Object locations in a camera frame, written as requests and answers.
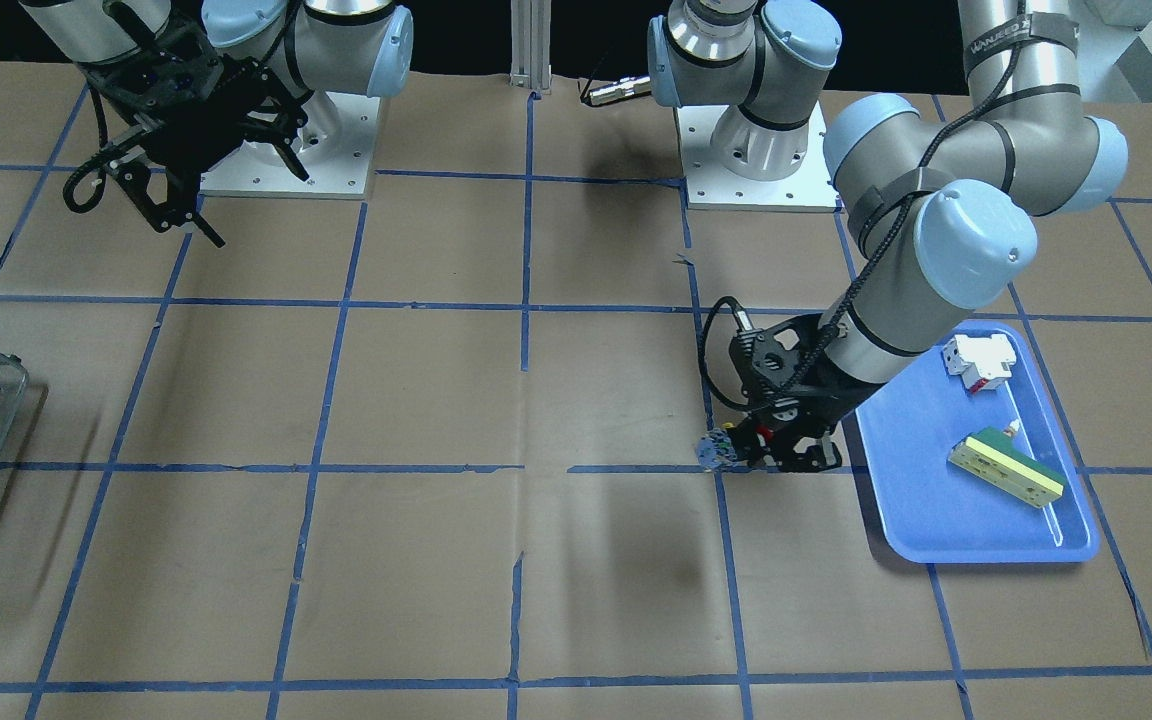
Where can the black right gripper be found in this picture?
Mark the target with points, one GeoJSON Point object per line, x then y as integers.
{"type": "Point", "coordinates": [198, 131]}

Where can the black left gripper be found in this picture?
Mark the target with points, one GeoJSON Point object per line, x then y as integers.
{"type": "Point", "coordinates": [833, 397]}

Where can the red emergency stop button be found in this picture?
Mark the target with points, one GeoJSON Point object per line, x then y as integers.
{"type": "Point", "coordinates": [713, 450]}

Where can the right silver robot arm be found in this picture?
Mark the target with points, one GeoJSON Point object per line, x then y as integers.
{"type": "Point", "coordinates": [349, 47]}

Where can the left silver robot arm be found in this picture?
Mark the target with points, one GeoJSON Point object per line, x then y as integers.
{"type": "Point", "coordinates": [942, 212]}

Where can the blue plastic tray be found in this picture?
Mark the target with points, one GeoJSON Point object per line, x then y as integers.
{"type": "Point", "coordinates": [932, 511]}

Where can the yellow green terminal block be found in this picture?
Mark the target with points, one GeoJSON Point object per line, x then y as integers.
{"type": "Point", "coordinates": [990, 454]}

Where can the white circuit breaker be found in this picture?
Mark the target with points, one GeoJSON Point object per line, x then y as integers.
{"type": "Point", "coordinates": [982, 363]}

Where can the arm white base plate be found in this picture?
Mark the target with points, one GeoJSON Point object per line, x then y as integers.
{"type": "Point", "coordinates": [336, 149]}
{"type": "Point", "coordinates": [713, 186]}

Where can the aluminium frame post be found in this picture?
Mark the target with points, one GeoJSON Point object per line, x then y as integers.
{"type": "Point", "coordinates": [530, 22]}

